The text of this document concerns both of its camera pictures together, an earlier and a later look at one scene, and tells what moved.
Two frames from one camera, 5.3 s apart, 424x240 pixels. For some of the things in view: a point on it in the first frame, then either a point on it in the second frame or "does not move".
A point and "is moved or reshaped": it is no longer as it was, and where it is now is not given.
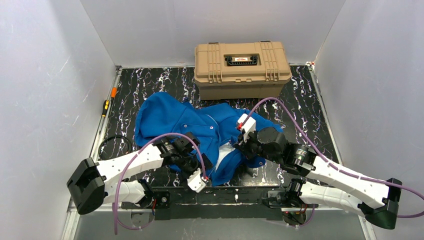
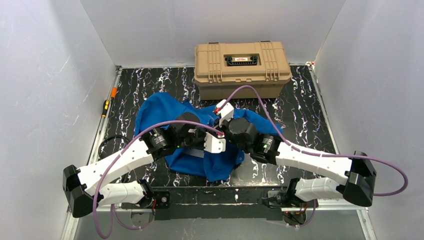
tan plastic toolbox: x=254 y=70 does not move
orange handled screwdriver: x=113 y=92 does not move
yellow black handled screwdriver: x=106 y=105 does not move
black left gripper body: x=192 y=164 -> x=200 y=138
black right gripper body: x=244 y=142 -> x=232 y=124
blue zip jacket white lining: x=213 y=127 is moved or reshaped
